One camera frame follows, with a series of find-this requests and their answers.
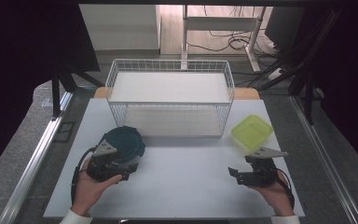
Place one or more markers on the white cabinet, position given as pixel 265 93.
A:
pixel 121 28

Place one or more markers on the round container dark blue lid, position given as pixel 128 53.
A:
pixel 127 141

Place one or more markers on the wooden table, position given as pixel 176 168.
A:
pixel 245 93

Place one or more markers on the aluminium rail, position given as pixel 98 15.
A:
pixel 326 161
pixel 34 165

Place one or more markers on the person's left hand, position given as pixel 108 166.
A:
pixel 88 189

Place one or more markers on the white metal desk frame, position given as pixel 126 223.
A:
pixel 220 23

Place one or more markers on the black tripod stand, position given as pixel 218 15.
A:
pixel 56 93

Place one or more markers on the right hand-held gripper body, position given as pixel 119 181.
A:
pixel 262 175

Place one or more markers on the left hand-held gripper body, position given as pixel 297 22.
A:
pixel 101 168

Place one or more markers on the black metal stand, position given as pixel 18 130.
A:
pixel 308 102

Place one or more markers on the green square plastic container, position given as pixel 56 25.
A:
pixel 251 132

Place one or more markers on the dark curtain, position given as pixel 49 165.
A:
pixel 18 62

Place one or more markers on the person's right hand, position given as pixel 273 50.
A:
pixel 275 196

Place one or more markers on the white table board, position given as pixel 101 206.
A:
pixel 180 180

